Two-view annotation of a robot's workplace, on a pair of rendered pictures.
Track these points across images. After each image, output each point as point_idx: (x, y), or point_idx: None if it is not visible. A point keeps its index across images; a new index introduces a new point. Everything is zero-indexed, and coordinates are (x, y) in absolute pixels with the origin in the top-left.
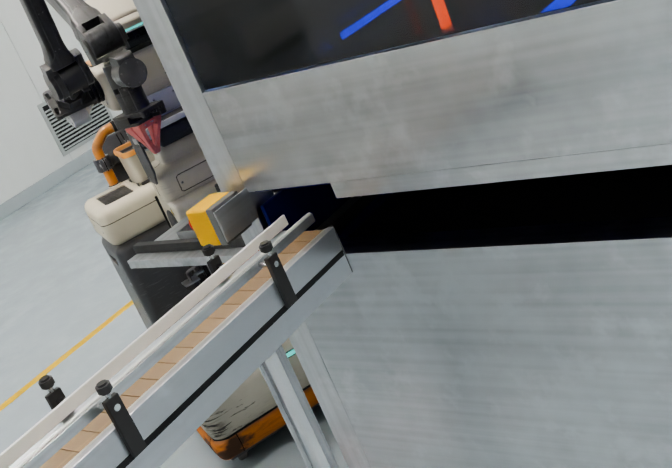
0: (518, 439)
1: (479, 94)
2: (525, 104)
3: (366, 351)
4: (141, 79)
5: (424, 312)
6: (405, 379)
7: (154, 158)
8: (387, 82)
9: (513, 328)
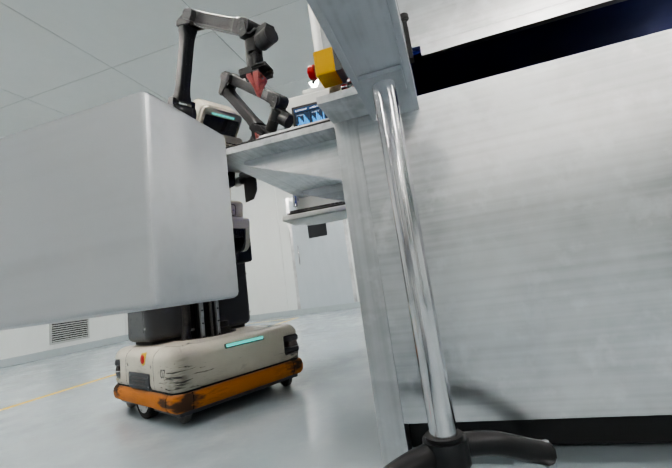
0: (538, 226)
1: None
2: None
3: (412, 176)
4: (274, 39)
5: (473, 128)
6: (442, 193)
7: None
8: None
9: (548, 123)
